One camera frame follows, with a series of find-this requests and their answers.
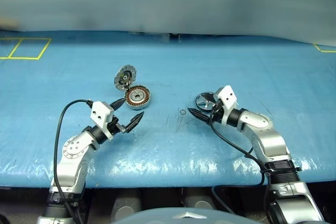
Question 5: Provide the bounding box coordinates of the yellow tape marking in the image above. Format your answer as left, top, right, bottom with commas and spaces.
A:
313, 43, 336, 53
0, 37, 52, 61

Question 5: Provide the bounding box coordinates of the blue plastic table cover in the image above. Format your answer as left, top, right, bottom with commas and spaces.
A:
0, 30, 336, 189

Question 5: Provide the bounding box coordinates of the grey rounded shape with emblem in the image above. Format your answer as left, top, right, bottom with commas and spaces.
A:
111, 205, 226, 224

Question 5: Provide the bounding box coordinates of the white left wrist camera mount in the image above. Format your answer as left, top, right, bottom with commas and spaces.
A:
90, 101, 115, 140

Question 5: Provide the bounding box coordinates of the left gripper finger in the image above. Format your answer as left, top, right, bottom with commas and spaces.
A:
123, 111, 145, 133
109, 98, 127, 111

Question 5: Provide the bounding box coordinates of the motor stator with copper windings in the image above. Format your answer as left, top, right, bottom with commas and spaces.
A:
124, 85, 153, 111

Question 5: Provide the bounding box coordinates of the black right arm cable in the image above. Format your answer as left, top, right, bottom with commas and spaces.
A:
209, 105, 275, 224

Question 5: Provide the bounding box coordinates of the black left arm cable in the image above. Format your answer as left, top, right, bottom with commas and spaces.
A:
53, 99, 93, 224

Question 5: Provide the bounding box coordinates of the motor end cover with circuit board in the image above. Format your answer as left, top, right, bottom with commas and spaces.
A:
114, 64, 138, 92

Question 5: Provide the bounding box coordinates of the dark grey rounded block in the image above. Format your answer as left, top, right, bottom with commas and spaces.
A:
183, 189, 214, 210
112, 189, 143, 222

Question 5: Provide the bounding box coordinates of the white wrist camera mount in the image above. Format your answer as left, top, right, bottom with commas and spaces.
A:
90, 101, 115, 140
215, 85, 239, 125

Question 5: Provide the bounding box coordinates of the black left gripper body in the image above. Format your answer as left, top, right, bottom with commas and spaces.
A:
107, 108, 131, 137

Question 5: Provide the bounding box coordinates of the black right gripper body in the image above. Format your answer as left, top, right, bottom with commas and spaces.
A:
209, 100, 227, 124

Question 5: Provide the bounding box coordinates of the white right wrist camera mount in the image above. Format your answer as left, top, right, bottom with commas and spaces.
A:
215, 85, 239, 125

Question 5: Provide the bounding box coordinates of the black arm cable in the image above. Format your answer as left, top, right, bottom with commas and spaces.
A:
209, 105, 275, 224
53, 99, 93, 224

